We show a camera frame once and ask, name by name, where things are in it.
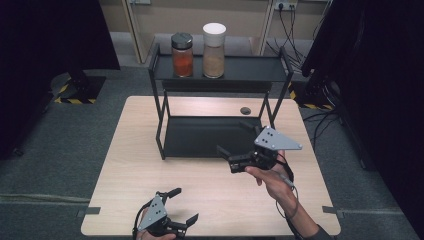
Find dark curtain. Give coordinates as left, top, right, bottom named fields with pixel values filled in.
left=0, top=0, right=121, bottom=162
left=300, top=0, right=424, bottom=240

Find grey tape strip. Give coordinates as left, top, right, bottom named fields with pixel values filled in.
left=76, top=206, right=102, bottom=219
left=321, top=205, right=345, bottom=219

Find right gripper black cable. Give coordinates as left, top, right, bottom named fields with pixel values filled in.
left=274, top=153, right=306, bottom=240

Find person's left hand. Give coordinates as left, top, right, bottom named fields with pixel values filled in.
left=135, top=208, right=178, bottom=240

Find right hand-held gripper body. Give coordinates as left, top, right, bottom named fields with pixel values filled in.
left=228, top=125, right=304, bottom=174

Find person's right hand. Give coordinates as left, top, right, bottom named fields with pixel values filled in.
left=244, top=149, right=298, bottom=208

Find black-lidded jar of orange spice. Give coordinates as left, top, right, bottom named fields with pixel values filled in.
left=170, top=32, right=195, bottom=78

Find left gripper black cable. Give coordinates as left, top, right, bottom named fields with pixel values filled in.
left=131, top=199, right=158, bottom=240

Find black cables at wall socket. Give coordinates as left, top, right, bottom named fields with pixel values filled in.
left=265, top=2, right=326, bottom=72

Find black and yellow striped base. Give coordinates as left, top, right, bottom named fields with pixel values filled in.
left=49, top=72, right=107, bottom=105
left=288, top=79, right=335, bottom=111

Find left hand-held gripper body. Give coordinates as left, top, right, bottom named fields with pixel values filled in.
left=136, top=193, right=188, bottom=240

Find white wall power socket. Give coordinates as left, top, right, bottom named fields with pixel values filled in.
left=273, top=0, right=299, bottom=11

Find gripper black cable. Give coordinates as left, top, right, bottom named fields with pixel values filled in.
left=274, top=153, right=306, bottom=240
left=131, top=199, right=158, bottom=240

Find white-lidded jar of brown spice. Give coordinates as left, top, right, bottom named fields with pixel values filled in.
left=202, top=22, right=227, bottom=80

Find black metal two-tier rack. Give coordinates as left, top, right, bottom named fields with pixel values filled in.
left=148, top=43, right=295, bottom=162

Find black floor cables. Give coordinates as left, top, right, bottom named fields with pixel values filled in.
left=301, top=109, right=345, bottom=151

